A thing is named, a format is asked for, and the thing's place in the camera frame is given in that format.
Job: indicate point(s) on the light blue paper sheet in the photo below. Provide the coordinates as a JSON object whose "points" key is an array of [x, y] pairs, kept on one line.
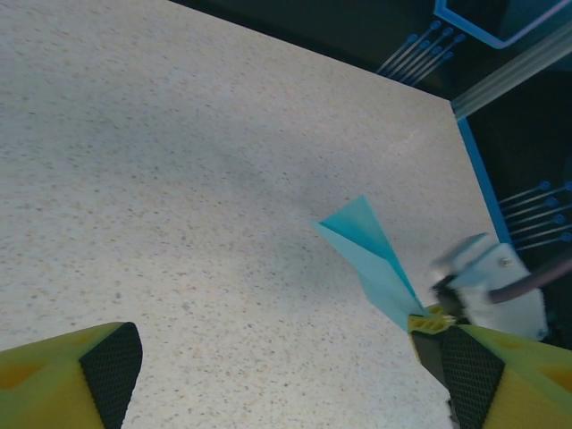
{"points": [[371, 263]]}

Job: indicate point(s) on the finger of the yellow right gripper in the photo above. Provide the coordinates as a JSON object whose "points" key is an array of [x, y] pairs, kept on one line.
{"points": [[426, 330], [440, 313]]}

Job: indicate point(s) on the aluminium frame post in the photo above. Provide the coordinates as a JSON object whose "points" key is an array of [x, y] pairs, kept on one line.
{"points": [[514, 73]]}

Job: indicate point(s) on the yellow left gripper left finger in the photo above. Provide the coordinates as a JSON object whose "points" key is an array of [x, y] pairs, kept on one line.
{"points": [[53, 384]]}

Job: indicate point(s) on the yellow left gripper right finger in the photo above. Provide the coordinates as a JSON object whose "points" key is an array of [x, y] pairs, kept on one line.
{"points": [[514, 384]]}

